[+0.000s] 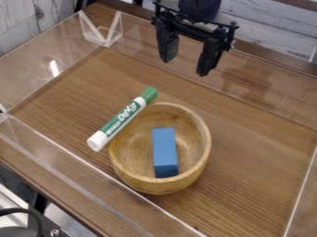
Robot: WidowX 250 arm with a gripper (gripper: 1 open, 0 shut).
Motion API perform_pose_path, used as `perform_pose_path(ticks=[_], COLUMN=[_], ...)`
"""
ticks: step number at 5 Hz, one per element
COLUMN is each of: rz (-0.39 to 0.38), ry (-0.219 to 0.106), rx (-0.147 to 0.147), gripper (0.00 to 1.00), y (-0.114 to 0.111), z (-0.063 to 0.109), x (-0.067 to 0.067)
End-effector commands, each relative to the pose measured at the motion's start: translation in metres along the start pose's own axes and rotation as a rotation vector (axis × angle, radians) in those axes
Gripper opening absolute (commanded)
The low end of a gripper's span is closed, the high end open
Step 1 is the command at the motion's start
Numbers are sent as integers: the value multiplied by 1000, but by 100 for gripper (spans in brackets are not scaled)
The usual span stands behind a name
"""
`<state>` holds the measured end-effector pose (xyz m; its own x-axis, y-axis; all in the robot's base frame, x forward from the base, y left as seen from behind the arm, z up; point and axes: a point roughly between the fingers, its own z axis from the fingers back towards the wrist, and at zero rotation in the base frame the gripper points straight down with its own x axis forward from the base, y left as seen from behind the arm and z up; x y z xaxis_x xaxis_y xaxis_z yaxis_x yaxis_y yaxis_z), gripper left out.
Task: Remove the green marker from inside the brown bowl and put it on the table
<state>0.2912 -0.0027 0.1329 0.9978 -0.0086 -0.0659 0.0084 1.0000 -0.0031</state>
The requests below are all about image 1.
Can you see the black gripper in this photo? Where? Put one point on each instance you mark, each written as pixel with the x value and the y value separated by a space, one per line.
pixel 198 20

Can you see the green Expo marker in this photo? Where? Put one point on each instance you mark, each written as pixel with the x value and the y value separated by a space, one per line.
pixel 106 133

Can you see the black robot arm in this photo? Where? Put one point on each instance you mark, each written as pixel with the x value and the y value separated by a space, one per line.
pixel 195 19

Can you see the brown wooden bowl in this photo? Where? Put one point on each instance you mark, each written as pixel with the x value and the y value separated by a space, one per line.
pixel 130 149

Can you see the blue rectangular block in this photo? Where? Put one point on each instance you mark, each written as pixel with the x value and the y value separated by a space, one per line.
pixel 164 152

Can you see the black metal stand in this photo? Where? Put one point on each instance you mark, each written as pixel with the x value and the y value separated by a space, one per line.
pixel 49 219

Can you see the clear acrylic corner bracket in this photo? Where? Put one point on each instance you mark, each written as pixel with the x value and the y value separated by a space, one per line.
pixel 102 35

